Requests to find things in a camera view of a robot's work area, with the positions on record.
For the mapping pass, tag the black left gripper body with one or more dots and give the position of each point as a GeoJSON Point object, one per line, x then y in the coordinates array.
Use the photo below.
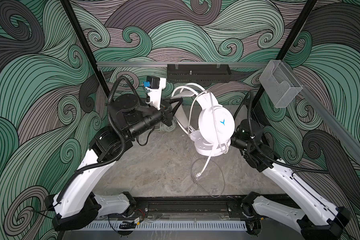
{"type": "Point", "coordinates": [164, 109]}

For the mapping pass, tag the white headphones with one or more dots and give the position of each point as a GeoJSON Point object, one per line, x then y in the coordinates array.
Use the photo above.
{"type": "Point", "coordinates": [216, 123]}

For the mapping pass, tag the mint green headphones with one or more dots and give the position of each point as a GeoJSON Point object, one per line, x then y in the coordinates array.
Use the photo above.
{"type": "Point", "coordinates": [164, 128]}

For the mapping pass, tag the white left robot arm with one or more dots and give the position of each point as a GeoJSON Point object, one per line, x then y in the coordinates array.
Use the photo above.
{"type": "Point", "coordinates": [76, 206]}

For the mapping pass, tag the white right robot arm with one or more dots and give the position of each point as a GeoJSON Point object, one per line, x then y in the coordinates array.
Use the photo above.
{"type": "Point", "coordinates": [315, 218]}

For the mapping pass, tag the black perforated wall tray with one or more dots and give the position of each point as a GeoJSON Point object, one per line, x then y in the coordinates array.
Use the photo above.
{"type": "Point", "coordinates": [201, 74]}

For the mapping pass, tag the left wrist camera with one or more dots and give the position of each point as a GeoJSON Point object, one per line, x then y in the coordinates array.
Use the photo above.
{"type": "Point", "coordinates": [153, 87]}

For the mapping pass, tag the aluminium wall rail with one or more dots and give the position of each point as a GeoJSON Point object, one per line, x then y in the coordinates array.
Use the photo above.
{"type": "Point", "coordinates": [154, 64]}

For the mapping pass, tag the clear plastic wall bin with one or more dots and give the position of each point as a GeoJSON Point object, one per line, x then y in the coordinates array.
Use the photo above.
{"type": "Point", "coordinates": [280, 83]}

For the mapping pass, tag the black frame post left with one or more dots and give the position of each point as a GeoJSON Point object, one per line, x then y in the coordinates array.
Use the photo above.
{"type": "Point", "coordinates": [83, 41]}

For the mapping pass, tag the black frame post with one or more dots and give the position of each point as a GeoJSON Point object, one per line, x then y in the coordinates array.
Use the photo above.
{"type": "Point", "coordinates": [293, 35]}
{"type": "Point", "coordinates": [83, 41]}

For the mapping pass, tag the white slotted cable duct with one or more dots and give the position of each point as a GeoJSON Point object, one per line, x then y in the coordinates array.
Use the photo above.
{"type": "Point", "coordinates": [195, 225]}

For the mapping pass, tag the black frame post right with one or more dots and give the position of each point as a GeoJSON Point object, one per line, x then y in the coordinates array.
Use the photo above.
{"type": "Point", "coordinates": [293, 35]}

